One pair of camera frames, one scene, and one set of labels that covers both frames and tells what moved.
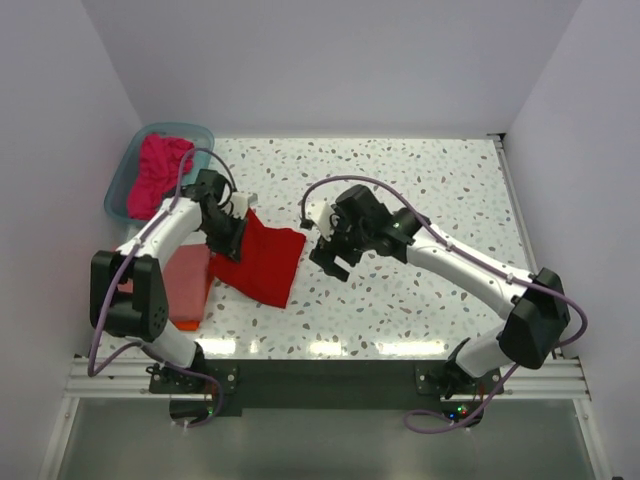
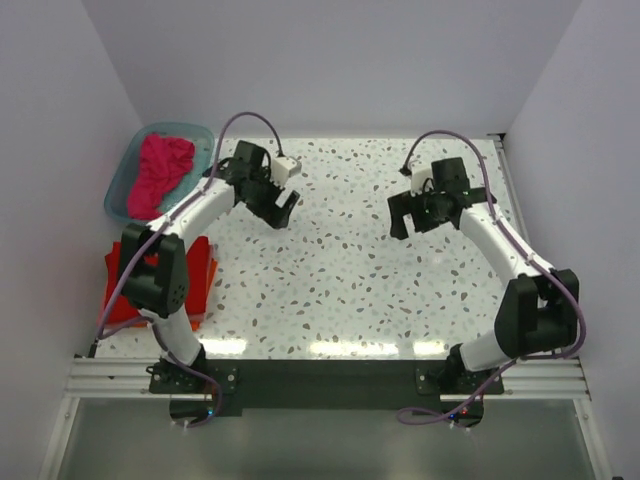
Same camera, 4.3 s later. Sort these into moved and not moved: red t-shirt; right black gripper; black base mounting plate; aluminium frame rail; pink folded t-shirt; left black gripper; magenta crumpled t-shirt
Moved: right black gripper; left black gripper; red t-shirt
Not moved: pink folded t-shirt; magenta crumpled t-shirt; aluminium frame rail; black base mounting plate
